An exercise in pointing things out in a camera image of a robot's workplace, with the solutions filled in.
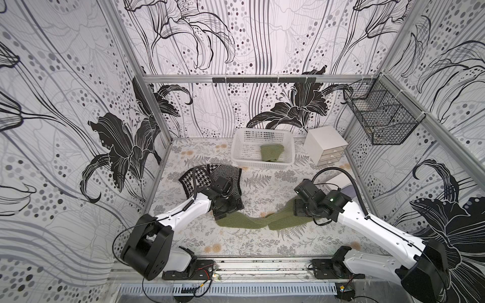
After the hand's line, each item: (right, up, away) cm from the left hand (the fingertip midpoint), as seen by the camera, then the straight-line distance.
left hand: (237, 213), depth 84 cm
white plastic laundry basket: (+4, +28, +27) cm, 39 cm away
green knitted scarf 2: (+21, -2, -1) cm, 21 cm away
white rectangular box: (+55, +13, +13) cm, 58 cm away
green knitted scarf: (+18, +28, +19) cm, 38 cm away
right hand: (+27, +4, -4) cm, 28 cm away
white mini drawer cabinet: (+46, +32, +13) cm, 57 cm away
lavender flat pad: (+55, +9, +7) cm, 56 cm away
